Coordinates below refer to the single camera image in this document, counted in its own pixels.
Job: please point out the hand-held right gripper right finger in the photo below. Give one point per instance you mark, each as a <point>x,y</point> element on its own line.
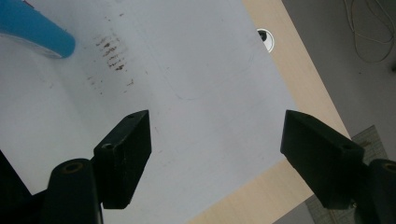
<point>323,161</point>

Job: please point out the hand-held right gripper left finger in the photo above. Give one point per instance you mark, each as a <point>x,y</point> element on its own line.
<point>123,161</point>

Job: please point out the blue cylindrical tube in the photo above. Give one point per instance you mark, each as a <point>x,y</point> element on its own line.
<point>34,26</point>

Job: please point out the pale patterned floor mat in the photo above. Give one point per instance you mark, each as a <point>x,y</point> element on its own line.
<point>370,146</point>

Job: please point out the white sheet mat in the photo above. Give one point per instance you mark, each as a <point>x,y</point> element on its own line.
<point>186,77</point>

